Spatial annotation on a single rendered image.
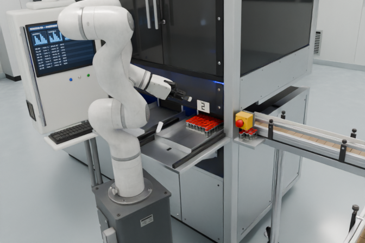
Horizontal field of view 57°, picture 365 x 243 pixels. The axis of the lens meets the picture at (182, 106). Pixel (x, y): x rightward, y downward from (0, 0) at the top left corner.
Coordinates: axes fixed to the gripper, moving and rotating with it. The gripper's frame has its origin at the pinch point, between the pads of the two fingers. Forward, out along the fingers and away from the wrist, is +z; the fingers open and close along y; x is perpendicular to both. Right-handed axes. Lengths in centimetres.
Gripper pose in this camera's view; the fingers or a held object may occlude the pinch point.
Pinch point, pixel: (180, 95)
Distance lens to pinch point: 151.6
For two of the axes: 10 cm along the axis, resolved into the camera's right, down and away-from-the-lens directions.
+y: 3.7, -4.9, -7.9
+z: 9.1, 3.8, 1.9
